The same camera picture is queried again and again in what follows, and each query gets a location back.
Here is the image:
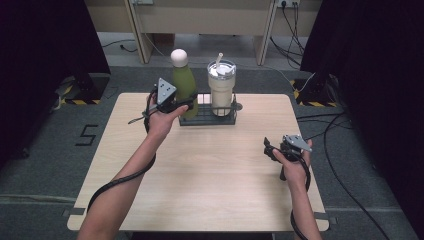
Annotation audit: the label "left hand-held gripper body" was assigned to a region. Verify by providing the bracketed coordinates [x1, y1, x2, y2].
[151, 77, 183, 115]

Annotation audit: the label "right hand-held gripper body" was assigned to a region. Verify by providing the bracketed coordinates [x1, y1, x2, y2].
[279, 133, 314, 163]

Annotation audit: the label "green bottle with white cap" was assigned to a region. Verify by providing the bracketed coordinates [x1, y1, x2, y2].
[170, 48, 200, 120]

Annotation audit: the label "black wire rack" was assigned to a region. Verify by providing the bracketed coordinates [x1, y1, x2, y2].
[178, 92, 239, 127]

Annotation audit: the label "cream tumbler with clear lid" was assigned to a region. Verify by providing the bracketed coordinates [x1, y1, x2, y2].
[206, 52, 237, 117]

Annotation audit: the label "person's right hand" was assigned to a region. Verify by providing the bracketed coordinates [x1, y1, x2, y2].
[272, 139, 314, 188]

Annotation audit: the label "person's left hand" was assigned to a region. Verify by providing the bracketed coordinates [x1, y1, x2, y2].
[145, 94, 190, 139]

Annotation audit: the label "black stand base striped tape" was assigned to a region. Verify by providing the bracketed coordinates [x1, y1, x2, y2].
[289, 73, 340, 108]
[57, 71, 112, 106]

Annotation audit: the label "grey tape strip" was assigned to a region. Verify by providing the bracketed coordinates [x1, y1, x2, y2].
[313, 211, 338, 226]
[62, 206, 87, 218]

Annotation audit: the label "beige wooden desk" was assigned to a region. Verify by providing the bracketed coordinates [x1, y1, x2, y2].
[84, 0, 323, 66]

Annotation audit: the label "black curtain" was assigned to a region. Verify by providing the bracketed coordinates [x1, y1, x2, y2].
[0, 0, 112, 171]
[299, 0, 424, 231]

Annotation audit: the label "right hand-held gripper cable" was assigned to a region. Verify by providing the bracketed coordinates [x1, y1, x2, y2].
[289, 155, 313, 240]

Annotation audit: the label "hand-held gripper cable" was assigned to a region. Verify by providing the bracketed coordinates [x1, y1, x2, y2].
[289, 155, 313, 240]
[86, 87, 158, 213]

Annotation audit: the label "bundle of black floor cables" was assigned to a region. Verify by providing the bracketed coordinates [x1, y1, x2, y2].
[295, 112, 355, 142]

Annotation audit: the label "long black floor cable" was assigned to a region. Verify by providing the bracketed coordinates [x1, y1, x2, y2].
[322, 112, 392, 240]

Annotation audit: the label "short black floor cable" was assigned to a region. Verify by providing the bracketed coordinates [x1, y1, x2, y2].
[101, 38, 139, 54]

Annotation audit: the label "black cables hanging from socket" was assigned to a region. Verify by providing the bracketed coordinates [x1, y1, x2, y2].
[269, 0, 306, 70]

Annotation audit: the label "left hand-held gripper cable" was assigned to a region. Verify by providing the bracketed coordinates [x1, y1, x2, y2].
[86, 87, 158, 213]

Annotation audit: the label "white wall socket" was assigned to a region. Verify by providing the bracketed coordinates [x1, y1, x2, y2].
[276, 0, 301, 9]

